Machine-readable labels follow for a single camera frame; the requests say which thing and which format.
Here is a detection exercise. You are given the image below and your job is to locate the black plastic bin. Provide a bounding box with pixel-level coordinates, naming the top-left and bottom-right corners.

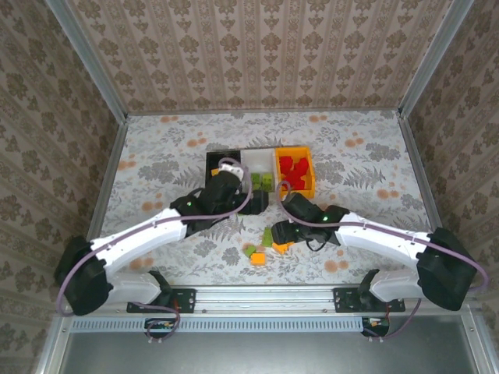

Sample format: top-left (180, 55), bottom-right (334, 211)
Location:
top-left (204, 150), bottom-right (245, 192)

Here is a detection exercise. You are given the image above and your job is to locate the white plastic bin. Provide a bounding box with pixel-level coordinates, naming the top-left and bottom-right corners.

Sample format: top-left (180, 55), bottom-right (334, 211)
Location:
top-left (240, 150), bottom-right (278, 194)

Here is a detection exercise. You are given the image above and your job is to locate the orange plastic bin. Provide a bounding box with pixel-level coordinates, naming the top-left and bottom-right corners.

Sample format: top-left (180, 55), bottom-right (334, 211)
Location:
top-left (273, 145), bottom-right (316, 196)

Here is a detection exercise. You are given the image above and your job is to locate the floral table cover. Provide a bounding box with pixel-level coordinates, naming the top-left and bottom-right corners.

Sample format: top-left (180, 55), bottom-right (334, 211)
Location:
top-left (83, 110), bottom-right (455, 286)

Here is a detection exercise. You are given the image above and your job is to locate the grey metal sheet panel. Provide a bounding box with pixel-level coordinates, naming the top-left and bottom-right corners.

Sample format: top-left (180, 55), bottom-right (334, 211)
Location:
top-left (62, 314), bottom-right (480, 374)

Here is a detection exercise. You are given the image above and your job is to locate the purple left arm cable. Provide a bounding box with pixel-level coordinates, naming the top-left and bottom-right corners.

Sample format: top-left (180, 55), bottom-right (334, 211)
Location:
top-left (56, 157), bottom-right (253, 346)

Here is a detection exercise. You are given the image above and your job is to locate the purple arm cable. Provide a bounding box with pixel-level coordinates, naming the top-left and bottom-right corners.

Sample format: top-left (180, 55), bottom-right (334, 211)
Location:
top-left (275, 182), bottom-right (490, 344)
top-left (56, 157), bottom-right (253, 346)

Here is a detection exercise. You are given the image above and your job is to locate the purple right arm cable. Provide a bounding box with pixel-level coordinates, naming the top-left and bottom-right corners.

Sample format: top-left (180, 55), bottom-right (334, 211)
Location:
top-left (275, 182), bottom-right (490, 344)

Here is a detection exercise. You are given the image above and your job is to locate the long aluminium frame rail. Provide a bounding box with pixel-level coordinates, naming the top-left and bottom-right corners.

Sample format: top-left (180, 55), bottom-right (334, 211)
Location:
top-left (58, 284), bottom-right (481, 314)

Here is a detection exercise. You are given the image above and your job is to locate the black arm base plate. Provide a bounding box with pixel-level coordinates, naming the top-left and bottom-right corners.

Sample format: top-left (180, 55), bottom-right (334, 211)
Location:
top-left (126, 288), bottom-right (196, 314)
top-left (333, 287), bottom-right (406, 314)

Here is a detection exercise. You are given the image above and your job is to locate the thin aluminium rail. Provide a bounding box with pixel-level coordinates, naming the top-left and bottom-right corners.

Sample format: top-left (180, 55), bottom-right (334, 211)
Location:
top-left (125, 108), bottom-right (403, 117)

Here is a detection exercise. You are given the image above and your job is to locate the grey slotted cable duct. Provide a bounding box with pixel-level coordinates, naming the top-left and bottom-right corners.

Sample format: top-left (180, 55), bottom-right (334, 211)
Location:
top-left (71, 316), bottom-right (367, 333)

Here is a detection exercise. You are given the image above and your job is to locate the aluminium side rail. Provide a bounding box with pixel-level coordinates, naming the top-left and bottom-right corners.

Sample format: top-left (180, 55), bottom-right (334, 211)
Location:
top-left (87, 115), bottom-right (129, 242)
top-left (399, 114), bottom-right (445, 235)

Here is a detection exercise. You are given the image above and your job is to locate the aluminium frame post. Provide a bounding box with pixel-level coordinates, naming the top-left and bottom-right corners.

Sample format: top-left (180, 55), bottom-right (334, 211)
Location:
top-left (45, 0), bottom-right (129, 120)
top-left (398, 0), bottom-right (476, 119)

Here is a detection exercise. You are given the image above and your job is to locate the aluminium frame bar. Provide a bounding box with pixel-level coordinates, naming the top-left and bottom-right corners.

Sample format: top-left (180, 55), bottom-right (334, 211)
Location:
top-left (34, 311), bottom-right (75, 374)
top-left (462, 311), bottom-right (498, 374)

